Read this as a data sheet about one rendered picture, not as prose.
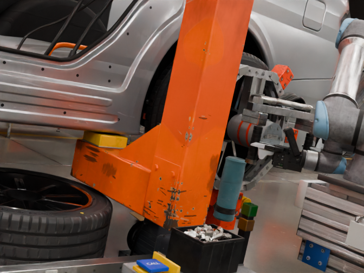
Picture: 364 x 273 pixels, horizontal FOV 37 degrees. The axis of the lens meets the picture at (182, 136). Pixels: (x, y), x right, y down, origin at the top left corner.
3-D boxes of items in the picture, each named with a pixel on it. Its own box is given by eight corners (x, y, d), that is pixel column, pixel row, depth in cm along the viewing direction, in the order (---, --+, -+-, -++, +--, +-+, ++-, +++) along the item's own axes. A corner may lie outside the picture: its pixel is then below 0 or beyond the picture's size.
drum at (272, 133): (243, 143, 248) (250, 113, 246) (279, 155, 232) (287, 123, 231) (221, 141, 239) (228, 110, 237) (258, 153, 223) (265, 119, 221)
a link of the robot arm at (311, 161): (319, 153, 206) (316, 150, 214) (306, 150, 206) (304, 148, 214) (314, 172, 207) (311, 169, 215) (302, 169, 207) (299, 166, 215)
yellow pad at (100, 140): (109, 142, 236) (111, 130, 236) (127, 149, 226) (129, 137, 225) (81, 139, 227) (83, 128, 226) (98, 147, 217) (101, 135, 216)
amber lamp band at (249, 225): (244, 227, 185) (247, 216, 185) (253, 231, 182) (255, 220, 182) (236, 227, 183) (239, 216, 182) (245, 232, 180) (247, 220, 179)
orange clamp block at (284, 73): (271, 88, 253) (281, 73, 256) (284, 90, 247) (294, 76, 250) (265, 77, 249) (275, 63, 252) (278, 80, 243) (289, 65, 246)
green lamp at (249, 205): (247, 213, 185) (250, 201, 184) (256, 217, 182) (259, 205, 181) (239, 213, 182) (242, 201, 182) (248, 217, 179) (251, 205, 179)
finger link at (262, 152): (249, 157, 207) (272, 162, 208) (252, 142, 207) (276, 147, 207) (247, 156, 210) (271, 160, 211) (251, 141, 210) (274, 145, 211)
